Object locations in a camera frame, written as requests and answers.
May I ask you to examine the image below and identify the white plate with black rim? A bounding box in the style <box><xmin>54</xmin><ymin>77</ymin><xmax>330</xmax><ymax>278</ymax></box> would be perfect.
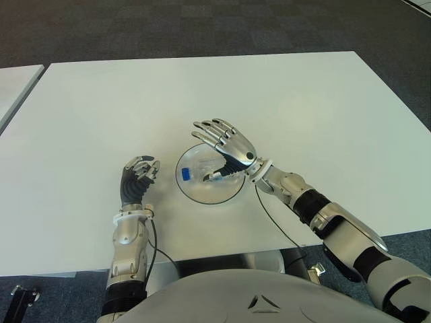
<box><xmin>174</xmin><ymin>143</ymin><xmax>246</xmax><ymax>205</ymax></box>

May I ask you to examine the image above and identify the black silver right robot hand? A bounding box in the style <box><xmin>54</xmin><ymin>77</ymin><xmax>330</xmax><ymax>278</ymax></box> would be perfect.
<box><xmin>191</xmin><ymin>117</ymin><xmax>257</xmax><ymax>182</ymax></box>

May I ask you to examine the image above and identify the metal floor bracket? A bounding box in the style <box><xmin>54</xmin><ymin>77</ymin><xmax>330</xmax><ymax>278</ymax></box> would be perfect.
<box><xmin>308</xmin><ymin>262</ymin><xmax>327</xmax><ymax>282</ymax></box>

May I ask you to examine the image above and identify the neighbouring white table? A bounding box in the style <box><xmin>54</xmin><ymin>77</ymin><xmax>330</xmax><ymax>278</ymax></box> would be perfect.
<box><xmin>0</xmin><ymin>65</ymin><xmax>44</xmax><ymax>134</ymax></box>

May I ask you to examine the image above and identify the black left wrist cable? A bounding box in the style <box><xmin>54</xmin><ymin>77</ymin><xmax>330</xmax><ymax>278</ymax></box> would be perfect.
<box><xmin>143</xmin><ymin>215</ymin><xmax>176</xmax><ymax>282</ymax></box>

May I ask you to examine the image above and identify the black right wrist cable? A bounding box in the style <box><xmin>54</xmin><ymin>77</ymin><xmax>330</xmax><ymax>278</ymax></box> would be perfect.
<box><xmin>254</xmin><ymin>183</ymin><xmax>307</xmax><ymax>266</ymax></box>

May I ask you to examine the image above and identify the grey robot torso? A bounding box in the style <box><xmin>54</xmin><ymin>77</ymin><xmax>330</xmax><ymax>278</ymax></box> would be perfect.
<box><xmin>100</xmin><ymin>268</ymin><xmax>405</xmax><ymax>323</ymax></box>

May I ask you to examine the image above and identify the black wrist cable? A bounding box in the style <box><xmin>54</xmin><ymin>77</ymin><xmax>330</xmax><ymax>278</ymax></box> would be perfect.
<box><xmin>143</xmin><ymin>215</ymin><xmax>176</xmax><ymax>282</ymax></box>
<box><xmin>254</xmin><ymin>183</ymin><xmax>307</xmax><ymax>266</ymax></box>

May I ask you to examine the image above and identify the black stand with caster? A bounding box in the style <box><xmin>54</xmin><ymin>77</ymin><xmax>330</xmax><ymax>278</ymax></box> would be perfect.
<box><xmin>9</xmin><ymin>285</ymin><xmax>41</xmax><ymax>323</ymax></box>

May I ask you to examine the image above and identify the clear water bottle blue cap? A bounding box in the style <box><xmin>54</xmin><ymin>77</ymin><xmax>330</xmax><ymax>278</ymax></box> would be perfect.
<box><xmin>180</xmin><ymin>157</ymin><xmax>230</xmax><ymax>184</ymax></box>

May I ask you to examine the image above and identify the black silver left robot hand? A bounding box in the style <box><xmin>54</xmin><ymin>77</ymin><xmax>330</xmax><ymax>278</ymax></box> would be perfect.
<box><xmin>119</xmin><ymin>155</ymin><xmax>162</xmax><ymax>207</ymax></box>

